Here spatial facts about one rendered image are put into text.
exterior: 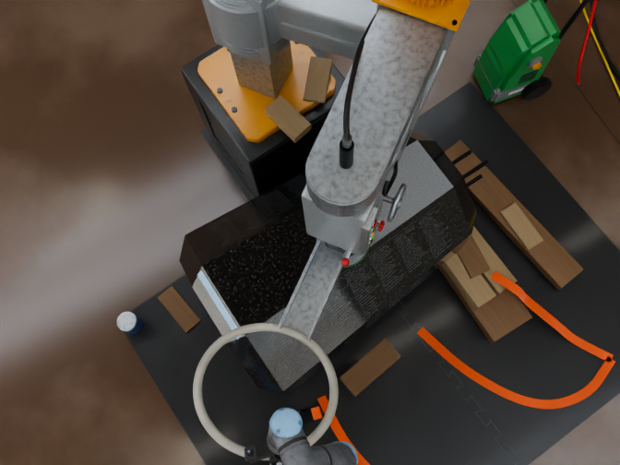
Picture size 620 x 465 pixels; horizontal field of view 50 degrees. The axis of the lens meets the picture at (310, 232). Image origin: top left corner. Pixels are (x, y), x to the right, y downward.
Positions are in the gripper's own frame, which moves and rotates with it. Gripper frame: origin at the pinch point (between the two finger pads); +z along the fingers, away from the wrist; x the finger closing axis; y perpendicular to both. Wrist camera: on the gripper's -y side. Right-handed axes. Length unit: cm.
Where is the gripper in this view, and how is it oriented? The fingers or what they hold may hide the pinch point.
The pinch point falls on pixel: (269, 462)
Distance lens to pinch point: 229.7
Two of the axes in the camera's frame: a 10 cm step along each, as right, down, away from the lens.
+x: -1.1, -8.0, 5.8
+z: -1.2, 5.9, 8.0
